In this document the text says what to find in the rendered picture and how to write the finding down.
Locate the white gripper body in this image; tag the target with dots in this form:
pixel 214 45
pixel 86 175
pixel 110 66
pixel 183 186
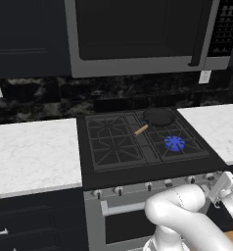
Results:
pixel 223 185

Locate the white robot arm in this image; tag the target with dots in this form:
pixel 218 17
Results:
pixel 180 209

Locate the silver black stove knob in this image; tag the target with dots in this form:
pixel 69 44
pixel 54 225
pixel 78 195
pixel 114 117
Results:
pixel 149 186
pixel 118 190
pixel 168 183
pixel 190 179
pixel 97 193
pixel 209 176

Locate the blue burner flame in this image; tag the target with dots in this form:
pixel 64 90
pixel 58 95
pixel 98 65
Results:
pixel 174 143

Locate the black gas stove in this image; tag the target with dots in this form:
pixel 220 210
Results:
pixel 121 170

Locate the dark base cupboard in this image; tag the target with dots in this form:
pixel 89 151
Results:
pixel 223 215

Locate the steel microwave oven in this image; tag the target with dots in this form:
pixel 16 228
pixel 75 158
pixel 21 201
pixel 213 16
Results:
pixel 216 63

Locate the steel oven door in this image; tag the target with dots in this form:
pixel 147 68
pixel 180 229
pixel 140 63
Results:
pixel 95 228

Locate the dark microwave door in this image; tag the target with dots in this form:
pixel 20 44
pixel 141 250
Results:
pixel 134 29

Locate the dark drawer front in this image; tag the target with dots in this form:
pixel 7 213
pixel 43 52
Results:
pixel 40 204
pixel 40 233

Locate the dark wall cupboard door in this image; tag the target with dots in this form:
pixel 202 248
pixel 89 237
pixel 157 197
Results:
pixel 27 36

